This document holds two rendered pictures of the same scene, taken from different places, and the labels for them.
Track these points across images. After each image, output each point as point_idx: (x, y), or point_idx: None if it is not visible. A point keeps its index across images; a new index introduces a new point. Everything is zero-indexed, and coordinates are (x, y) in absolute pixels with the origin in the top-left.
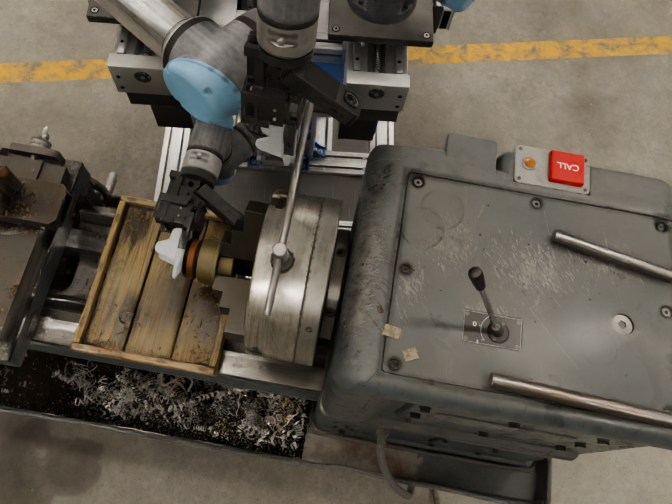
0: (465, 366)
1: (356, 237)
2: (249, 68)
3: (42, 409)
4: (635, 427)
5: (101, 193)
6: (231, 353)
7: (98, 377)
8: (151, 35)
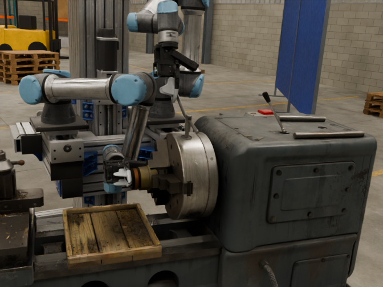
0: (282, 137)
1: (208, 136)
2: (156, 57)
3: None
4: (353, 139)
5: None
6: (163, 247)
7: None
8: (98, 83)
